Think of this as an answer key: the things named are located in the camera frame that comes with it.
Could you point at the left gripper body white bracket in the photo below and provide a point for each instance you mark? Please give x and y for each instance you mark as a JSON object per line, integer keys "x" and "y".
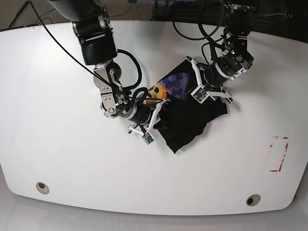
{"x": 204, "y": 76}

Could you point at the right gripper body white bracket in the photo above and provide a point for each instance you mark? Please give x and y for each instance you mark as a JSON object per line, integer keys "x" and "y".
{"x": 144, "y": 116}

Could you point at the black t-shirt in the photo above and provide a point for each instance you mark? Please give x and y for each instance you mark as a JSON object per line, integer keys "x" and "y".
{"x": 182, "y": 117}

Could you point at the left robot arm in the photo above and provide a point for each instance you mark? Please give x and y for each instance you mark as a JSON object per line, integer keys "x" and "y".
{"x": 230, "y": 59}

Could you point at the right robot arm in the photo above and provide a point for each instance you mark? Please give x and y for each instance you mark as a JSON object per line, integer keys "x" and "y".
{"x": 91, "y": 25}

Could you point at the red tape rectangle marking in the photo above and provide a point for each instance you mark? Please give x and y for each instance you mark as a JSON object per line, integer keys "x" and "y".
{"x": 277, "y": 152}

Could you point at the right table grommet hole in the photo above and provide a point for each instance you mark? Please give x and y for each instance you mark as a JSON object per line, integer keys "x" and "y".
{"x": 253, "y": 200}

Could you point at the table grommet hole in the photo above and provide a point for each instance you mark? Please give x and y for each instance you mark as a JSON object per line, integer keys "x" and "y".
{"x": 253, "y": 200}
{"x": 42, "y": 188}

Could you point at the left table grommet hole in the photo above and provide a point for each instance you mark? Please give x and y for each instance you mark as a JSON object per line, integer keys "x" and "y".
{"x": 42, "y": 188}

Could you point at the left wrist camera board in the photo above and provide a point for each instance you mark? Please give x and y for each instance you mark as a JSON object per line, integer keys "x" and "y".
{"x": 199, "y": 94}

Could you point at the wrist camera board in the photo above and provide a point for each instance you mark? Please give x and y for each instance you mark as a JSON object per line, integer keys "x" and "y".
{"x": 148, "y": 138}
{"x": 199, "y": 94}

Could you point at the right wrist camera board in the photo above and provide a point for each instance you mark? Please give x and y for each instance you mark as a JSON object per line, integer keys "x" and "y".
{"x": 148, "y": 138}

